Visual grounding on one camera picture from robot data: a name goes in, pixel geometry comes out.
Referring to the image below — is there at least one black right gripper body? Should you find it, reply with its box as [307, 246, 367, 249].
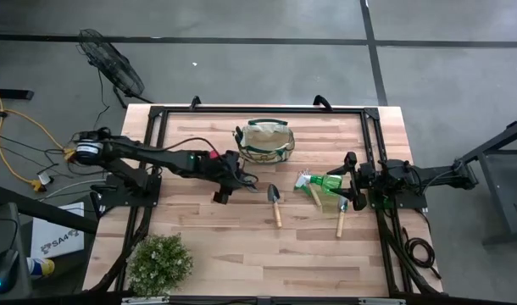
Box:
[344, 151, 376, 212]

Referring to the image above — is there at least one green spray bottle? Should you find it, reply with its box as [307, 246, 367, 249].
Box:
[293, 173, 343, 198]

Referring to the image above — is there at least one narrow trowel wooden handle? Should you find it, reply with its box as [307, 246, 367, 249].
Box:
[335, 197, 350, 239]

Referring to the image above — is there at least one yellow extension cable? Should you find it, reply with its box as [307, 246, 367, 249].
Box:
[0, 80, 75, 192]

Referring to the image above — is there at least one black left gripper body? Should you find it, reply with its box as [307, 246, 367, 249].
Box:
[205, 148, 259, 206]

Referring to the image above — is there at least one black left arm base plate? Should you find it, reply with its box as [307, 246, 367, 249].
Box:
[91, 175, 162, 208]

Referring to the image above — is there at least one beige green gardening bag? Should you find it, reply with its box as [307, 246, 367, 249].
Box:
[234, 118, 297, 165]

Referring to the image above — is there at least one black floor fan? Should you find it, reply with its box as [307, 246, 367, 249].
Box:
[77, 28, 154, 109]

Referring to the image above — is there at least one black metal stand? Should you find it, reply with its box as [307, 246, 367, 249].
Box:
[455, 116, 517, 247]

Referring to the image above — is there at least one silver metal bracket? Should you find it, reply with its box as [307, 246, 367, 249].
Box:
[120, 296, 170, 305]
[358, 297, 407, 305]

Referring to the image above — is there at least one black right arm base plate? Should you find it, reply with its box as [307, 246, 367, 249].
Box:
[367, 175, 429, 212]

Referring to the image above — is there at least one black computer mouse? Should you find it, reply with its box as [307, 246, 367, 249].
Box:
[0, 248, 21, 295]

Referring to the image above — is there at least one coiled black cable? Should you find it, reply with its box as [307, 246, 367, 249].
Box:
[401, 226, 442, 280]

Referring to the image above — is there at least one black desk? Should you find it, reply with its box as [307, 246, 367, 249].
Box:
[0, 186, 99, 300]

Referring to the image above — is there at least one black floor bar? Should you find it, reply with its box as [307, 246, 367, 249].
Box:
[0, 88, 35, 102]

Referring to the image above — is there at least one hand rake wooden handle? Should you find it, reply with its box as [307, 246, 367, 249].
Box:
[296, 169, 323, 208]

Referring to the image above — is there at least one green artificial bush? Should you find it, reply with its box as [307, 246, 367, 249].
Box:
[125, 234, 195, 297]

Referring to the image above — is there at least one yellow blue bottle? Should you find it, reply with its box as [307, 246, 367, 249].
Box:
[25, 257, 56, 280]

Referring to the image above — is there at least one white cardboard box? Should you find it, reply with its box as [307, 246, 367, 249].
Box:
[31, 202, 85, 259]

